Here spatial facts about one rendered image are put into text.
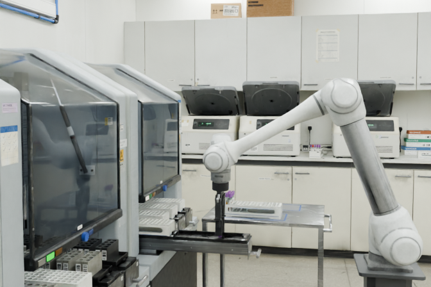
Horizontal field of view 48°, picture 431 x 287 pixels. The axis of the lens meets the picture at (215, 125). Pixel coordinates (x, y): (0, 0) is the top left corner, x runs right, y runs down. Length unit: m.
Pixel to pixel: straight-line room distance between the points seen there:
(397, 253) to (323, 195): 2.53
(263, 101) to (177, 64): 0.93
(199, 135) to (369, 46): 1.76
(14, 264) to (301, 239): 3.44
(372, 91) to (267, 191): 1.32
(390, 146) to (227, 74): 1.63
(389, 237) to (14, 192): 1.31
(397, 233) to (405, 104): 3.21
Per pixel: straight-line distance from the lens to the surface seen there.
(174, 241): 2.16
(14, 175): 1.32
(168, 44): 4.87
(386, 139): 4.42
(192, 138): 4.50
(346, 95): 1.85
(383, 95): 4.70
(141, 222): 2.23
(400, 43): 4.74
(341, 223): 4.50
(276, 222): 2.41
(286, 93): 4.64
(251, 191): 4.46
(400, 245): 1.94
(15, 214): 1.34
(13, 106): 1.31
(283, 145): 4.39
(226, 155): 1.93
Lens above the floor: 1.41
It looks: 3 degrees down
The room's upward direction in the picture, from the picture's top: straight up
